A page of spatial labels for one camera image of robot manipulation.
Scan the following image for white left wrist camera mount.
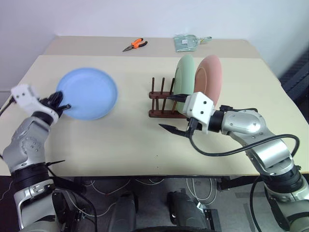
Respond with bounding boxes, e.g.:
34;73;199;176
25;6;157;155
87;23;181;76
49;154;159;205
11;84;60;122

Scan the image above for green plate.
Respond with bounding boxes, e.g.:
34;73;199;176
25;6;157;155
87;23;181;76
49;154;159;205
174;55;196;115

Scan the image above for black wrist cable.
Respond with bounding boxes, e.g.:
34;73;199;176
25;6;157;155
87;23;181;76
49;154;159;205
0;95;16;116
187;130;301;158

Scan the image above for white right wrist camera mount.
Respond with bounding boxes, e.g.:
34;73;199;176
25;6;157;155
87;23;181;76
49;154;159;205
181;91;216;134

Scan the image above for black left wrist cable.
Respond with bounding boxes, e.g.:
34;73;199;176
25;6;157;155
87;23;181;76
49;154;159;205
0;95;16;116

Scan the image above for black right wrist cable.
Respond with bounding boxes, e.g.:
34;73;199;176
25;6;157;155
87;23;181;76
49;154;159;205
187;130;301;158

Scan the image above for black cable tie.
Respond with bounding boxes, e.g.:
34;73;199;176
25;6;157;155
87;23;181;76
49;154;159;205
45;159;66;168

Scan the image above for pink plate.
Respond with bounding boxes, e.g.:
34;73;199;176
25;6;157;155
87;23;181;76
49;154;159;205
193;55;223;107

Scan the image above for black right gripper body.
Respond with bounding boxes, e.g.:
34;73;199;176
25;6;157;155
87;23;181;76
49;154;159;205
186;117;203;136

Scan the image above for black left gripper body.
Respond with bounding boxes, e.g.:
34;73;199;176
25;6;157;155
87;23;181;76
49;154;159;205
39;95;61;115

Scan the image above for black table frame bracket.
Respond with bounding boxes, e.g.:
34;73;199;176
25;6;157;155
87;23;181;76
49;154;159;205
216;176;259;192

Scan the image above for black ribbed object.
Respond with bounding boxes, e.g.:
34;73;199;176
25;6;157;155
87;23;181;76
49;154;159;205
279;51;309;105

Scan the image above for blue plate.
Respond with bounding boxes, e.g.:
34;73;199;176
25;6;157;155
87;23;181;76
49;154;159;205
56;68;119;121

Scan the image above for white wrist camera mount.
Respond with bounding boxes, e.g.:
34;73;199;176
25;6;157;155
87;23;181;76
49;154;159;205
11;84;60;122
181;91;216;134

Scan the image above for dark rounded robot leg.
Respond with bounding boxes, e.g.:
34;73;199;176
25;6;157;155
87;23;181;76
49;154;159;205
166;190;211;232

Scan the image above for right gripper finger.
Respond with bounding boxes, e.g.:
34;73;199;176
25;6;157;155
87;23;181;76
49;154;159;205
166;94;187;103
158;123;192;138

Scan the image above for wooden dish rack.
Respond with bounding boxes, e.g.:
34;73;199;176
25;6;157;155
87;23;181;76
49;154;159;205
148;77;188;119

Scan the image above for white floor cable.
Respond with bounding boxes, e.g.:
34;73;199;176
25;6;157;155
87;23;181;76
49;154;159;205
185;178;219;206

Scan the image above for black right torso cable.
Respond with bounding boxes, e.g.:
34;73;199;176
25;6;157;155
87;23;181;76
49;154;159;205
249;174;264;232

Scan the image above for orange handled pliers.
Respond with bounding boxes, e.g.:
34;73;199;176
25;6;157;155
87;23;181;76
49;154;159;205
122;38;149;53

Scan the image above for clear plastic bag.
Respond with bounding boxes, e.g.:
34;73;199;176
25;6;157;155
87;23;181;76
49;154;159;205
173;33;213;53

